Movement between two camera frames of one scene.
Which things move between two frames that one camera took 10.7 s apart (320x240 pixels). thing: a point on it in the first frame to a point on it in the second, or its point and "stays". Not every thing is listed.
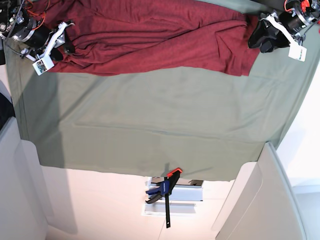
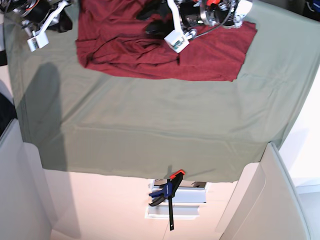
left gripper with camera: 38,42 to 38,16
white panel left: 23,206 stays
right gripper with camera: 291,23 to 188,14
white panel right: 263,205 stays
